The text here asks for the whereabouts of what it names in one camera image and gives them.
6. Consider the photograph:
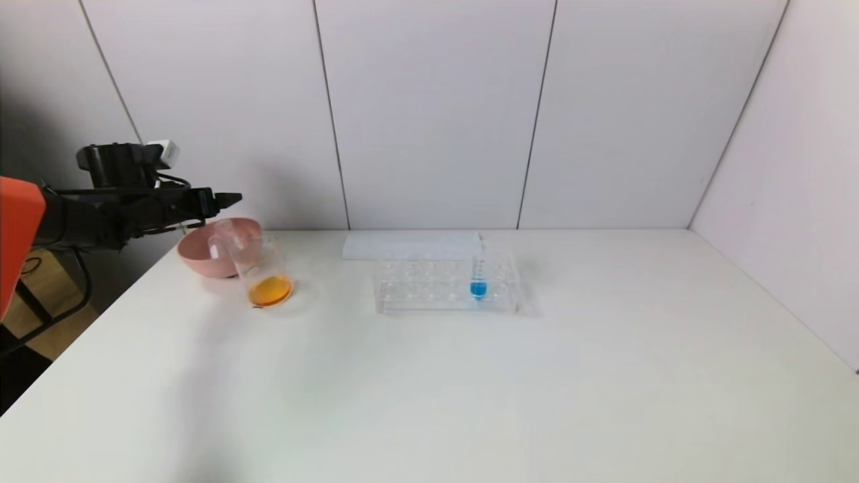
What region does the black slanted stand leg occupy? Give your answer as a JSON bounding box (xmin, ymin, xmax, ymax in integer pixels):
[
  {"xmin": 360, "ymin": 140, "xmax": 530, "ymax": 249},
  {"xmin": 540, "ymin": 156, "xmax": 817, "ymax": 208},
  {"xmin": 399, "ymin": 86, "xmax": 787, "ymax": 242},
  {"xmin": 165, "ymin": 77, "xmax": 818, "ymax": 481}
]
[{"xmin": 13, "ymin": 278, "xmax": 54, "ymax": 326}]

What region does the clear plastic test tube rack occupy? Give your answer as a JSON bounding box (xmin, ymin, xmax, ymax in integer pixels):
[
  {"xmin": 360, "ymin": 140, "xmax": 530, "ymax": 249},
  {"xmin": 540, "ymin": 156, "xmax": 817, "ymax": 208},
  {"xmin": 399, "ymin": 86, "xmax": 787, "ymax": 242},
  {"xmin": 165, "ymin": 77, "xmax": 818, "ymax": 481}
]
[{"xmin": 374, "ymin": 246, "xmax": 519, "ymax": 315}]

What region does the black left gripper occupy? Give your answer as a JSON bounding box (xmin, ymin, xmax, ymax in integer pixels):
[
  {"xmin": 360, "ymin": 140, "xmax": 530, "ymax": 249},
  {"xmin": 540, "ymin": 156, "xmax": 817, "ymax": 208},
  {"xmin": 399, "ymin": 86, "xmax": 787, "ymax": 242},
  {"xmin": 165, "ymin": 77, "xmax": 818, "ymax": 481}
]
[{"xmin": 155, "ymin": 187, "xmax": 243, "ymax": 225}]

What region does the pink plastic bowl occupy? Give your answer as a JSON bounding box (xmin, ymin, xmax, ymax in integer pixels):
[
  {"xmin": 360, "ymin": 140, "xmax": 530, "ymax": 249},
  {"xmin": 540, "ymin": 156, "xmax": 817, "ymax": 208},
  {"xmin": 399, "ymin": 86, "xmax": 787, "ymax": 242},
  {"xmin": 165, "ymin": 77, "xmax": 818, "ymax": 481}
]
[{"xmin": 177, "ymin": 217, "xmax": 264, "ymax": 280}]

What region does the white paper sheet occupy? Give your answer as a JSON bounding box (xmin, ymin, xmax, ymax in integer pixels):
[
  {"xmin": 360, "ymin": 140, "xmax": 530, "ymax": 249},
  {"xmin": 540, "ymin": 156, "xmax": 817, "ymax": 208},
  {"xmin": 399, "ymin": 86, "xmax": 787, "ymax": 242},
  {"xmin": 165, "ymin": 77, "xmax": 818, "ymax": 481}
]
[{"xmin": 342, "ymin": 231, "xmax": 481, "ymax": 262}]

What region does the test tube with blue pigment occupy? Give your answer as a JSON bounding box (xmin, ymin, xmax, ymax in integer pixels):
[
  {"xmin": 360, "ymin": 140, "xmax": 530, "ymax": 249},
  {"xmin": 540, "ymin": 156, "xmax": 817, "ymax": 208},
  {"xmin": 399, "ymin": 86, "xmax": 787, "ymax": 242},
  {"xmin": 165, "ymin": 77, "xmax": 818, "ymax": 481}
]
[{"xmin": 469, "ymin": 233, "xmax": 489, "ymax": 303}]

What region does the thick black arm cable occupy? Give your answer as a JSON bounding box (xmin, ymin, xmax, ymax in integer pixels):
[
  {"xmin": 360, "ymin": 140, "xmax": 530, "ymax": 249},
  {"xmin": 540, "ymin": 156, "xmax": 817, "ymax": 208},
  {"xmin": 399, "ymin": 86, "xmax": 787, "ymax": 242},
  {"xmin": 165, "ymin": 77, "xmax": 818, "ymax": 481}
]
[{"xmin": 0, "ymin": 248, "xmax": 92, "ymax": 354}]

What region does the white grey wrist camera box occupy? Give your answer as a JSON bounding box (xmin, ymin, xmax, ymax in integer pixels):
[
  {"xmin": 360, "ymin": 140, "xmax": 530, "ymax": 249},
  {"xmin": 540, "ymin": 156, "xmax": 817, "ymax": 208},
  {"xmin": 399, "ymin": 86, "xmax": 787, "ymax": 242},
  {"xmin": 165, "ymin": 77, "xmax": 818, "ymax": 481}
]
[{"xmin": 144, "ymin": 140, "xmax": 181, "ymax": 169}]

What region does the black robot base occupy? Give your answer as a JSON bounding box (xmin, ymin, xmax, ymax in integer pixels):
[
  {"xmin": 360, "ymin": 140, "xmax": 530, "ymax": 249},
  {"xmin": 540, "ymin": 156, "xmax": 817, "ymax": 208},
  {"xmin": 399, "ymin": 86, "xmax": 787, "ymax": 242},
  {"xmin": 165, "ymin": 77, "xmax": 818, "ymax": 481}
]
[{"xmin": 0, "ymin": 343, "xmax": 54, "ymax": 417}]

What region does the clear glass beaker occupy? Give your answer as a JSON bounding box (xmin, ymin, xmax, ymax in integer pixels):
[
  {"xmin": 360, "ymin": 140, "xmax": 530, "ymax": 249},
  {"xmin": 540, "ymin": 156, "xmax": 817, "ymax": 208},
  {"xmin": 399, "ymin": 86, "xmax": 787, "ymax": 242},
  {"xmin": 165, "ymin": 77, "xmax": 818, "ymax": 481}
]
[{"xmin": 230, "ymin": 235, "xmax": 295, "ymax": 309}]

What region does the test tube with yellow pigment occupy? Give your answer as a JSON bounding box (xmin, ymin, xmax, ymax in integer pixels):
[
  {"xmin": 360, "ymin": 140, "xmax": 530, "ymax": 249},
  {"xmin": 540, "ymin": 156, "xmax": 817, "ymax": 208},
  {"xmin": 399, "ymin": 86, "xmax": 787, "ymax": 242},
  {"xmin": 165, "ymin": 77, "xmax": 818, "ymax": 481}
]
[{"xmin": 208, "ymin": 219, "xmax": 237, "ymax": 262}]

